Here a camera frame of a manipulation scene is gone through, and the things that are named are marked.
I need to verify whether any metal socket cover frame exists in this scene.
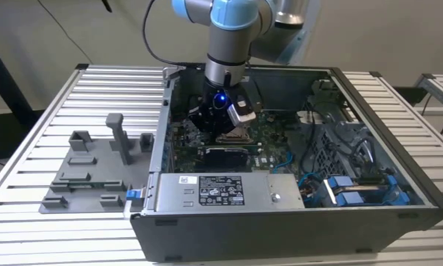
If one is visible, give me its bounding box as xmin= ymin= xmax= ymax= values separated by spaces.
xmin=217 ymin=126 xmax=250 ymax=142

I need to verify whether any metal CPU socket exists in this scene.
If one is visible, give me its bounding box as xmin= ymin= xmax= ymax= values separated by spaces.
xmin=214 ymin=126 xmax=253 ymax=144

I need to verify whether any black graphics card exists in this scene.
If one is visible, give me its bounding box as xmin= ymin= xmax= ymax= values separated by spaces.
xmin=177 ymin=145 xmax=262 ymax=170

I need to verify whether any green motherboard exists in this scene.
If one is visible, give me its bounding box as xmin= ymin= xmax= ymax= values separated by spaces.
xmin=169 ymin=110 xmax=300 ymax=174

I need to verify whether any silver power supply unit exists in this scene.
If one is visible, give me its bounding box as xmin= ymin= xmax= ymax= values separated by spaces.
xmin=156 ymin=173 xmax=306 ymax=211

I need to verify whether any grey parts rack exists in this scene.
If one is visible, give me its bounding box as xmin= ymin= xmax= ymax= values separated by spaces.
xmin=39 ymin=112 xmax=157 ymax=214

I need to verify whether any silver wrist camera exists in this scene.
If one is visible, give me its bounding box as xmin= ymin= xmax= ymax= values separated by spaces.
xmin=226 ymin=95 xmax=258 ymax=127

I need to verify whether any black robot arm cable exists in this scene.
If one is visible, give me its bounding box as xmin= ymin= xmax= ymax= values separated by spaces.
xmin=142 ymin=0 xmax=208 ymax=70

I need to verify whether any black frame post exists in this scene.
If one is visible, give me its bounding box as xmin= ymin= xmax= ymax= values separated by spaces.
xmin=0 ymin=34 xmax=36 ymax=125

